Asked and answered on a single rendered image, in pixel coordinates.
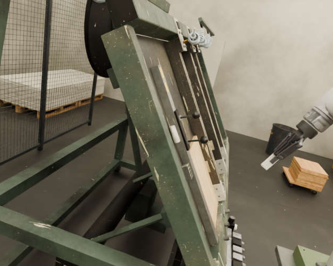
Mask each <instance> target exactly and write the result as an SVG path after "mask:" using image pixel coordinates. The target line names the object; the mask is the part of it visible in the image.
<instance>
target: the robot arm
mask: <svg viewBox="0 0 333 266"><path fill-rule="evenodd" d="M303 117H304V119H305V120H301V121H300V122H299V123H298V124H297V125H296V127H297V128H298V130H296V131H295V132H293V133H289V134H288V135H287V136H286V137H285V138H284V139H283V141H282V142H281V143H280V144H279V145H278V146H277V147H276V148H275V149H274V151H275V152H274V153H273V154H272V155H271V156H270V157H269V158H267V159H266V160H265V161H264V162H262V163H261V166H262V167H263V168H265V169H266V170H268V169H269V168H270V167H271V166H272V165H273V164H275V163H276V162H277V161H278V160H279V159H281V160H283V159H285V158H286V157H288V156H289V155H290V154H292V153H293V152H295V151H296V150H298V149H299V148H302V147H303V144H302V143H303V142H304V141H305V140H306V138H309V139H312V138H314V137H315V136H316V135H317V134H318V132H321V133H323V132H324V131H325V130H326V129H328V128H329V127H330V126H331V125H333V87H332V88H331V89H330V90H329V91H327V92H326V93H325V94H324V95H323V96H322V97H321V98H320V99H319V101H318V103H317V104H316V105H315V106H314V107H313V108H312V109H311V110H310V111H309V112H307V113H306V114H305V115H304V116H303ZM316 266H333V251H332V253H331V255H330V257H329V259H328V262H327V263H326V264H323V263H320V262H316Z"/></svg>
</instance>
